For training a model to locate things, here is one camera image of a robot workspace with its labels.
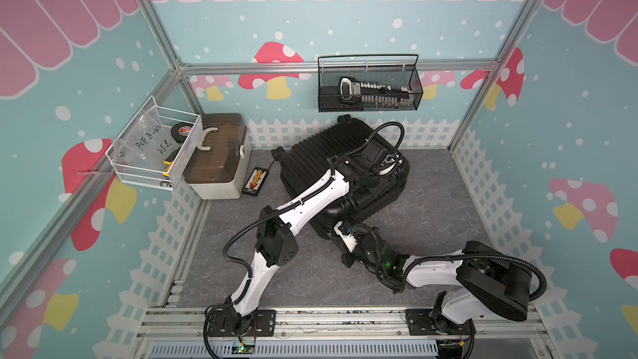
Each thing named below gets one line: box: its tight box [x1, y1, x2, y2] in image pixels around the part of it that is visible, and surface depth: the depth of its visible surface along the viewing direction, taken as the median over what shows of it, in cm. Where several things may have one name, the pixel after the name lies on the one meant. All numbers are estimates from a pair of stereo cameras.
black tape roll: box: [170, 122, 194, 143], surface depth 81 cm
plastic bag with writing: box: [122, 104, 181, 171], surface depth 68 cm
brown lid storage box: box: [182, 113, 252, 200], surface depth 99 cm
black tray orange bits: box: [241, 167, 270, 197], surface depth 108 cm
